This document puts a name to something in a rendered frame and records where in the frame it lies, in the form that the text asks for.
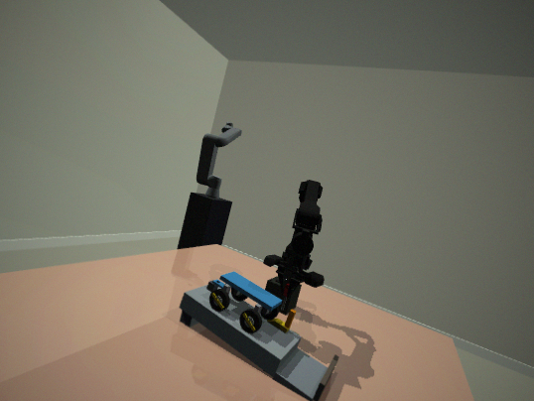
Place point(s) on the yellow wedge chock with orange handle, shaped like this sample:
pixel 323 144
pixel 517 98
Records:
pixel 283 327

